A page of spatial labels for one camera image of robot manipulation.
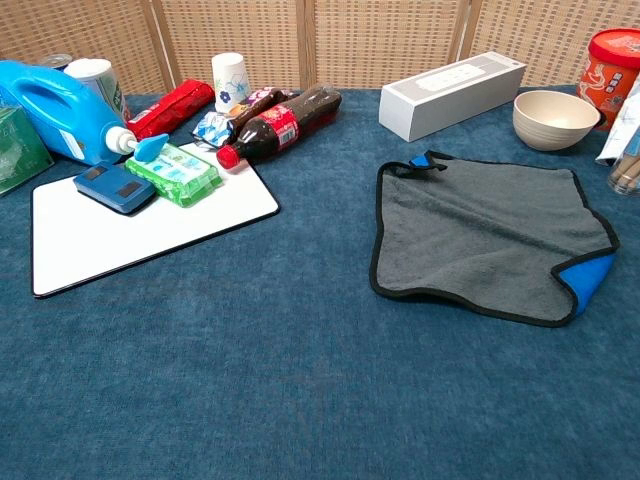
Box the grey and blue microfibre cloth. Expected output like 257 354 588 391
368 148 622 329

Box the cola bottle with red label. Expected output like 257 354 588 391
215 84 344 171

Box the blue fabric table cover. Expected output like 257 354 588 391
0 85 640 480

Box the brown snack packet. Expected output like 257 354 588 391
227 86 301 132

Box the blue and white snack packet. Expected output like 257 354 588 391
191 110 236 150

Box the green wet wipes pack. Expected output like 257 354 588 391
124 142 224 209

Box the white floral paper cup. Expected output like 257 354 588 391
210 52 252 115

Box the long white cardboard box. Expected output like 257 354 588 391
378 50 528 144

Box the red zip pouch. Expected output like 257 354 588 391
125 78 217 142

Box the blue board eraser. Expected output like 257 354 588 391
72 161 158 216

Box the white board with black edge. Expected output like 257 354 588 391
31 142 281 300

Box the woven bamboo folding screen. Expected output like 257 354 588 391
0 0 640 96

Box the beige bowl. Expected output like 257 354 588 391
512 89 602 152

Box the white canister with green label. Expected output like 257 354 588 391
63 57 131 124

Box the blue detergent pump bottle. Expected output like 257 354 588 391
0 60 171 167

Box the clear glass cup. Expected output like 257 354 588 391
607 149 640 197

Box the green tissue box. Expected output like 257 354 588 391
0 104 55 197

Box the wooden chopsticks bundle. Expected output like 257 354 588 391
617 149 640 184

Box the metal tin can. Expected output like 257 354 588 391
37 52 74 72

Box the white plastic packet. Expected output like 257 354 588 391
594 74 640 167

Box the red cylindrical snack tub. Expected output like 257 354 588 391
575 28 640 132

